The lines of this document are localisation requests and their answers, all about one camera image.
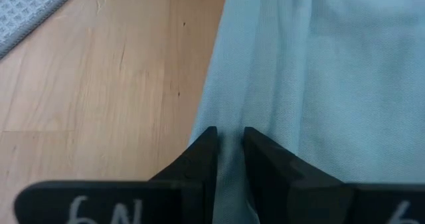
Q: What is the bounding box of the grey waffle-weave towel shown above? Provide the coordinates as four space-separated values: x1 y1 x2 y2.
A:
0 0 84 60

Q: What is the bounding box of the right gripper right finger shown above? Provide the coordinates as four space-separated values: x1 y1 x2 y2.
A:
244 126 425 224

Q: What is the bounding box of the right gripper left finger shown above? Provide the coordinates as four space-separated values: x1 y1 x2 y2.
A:
15 126 219 224

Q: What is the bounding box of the light blue teal-edged microfiber towel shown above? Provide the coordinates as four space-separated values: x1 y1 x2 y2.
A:
188 0 425 224

